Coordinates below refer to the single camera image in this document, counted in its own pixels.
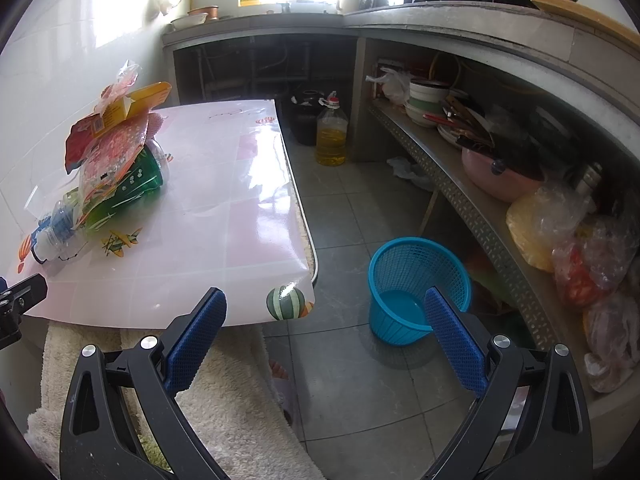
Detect pink plastic basin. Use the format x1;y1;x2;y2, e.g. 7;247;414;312
462;148;544;204

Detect pinkish plastic bag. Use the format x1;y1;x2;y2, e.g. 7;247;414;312
582;292;639;393

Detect stacked white green bowls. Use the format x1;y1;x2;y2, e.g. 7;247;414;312
405;78;449;128

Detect black bucket under counter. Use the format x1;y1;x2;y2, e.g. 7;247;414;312
290;89;324;146

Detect copper bowl on counter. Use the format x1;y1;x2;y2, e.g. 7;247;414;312
188;6;218;21

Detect orange white medicine box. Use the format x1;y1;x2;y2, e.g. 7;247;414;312
93;81;171;133

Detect white plastic bag on shelf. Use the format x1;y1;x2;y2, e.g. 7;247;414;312
366;66;412;106

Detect steel thermos flask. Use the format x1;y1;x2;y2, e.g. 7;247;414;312
573;162;602;197

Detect blue plastic waste basket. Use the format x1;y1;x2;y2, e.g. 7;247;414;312
368;237;473;347

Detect wooden cutting board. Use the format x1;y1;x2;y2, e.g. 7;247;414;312
530;0;640;50

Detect yellow cooking oil jug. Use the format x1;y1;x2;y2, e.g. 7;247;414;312
314;91;348;167

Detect pink patterned tablecloth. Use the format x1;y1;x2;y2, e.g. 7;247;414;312
6;100;314;330

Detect white fluffy towel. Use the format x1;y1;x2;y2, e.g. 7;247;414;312
25;322;322;479

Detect yellow plastic bag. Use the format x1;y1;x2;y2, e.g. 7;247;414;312
506;182;591;273

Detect red contents plastic bag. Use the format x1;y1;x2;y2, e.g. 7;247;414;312
552;217;639;311

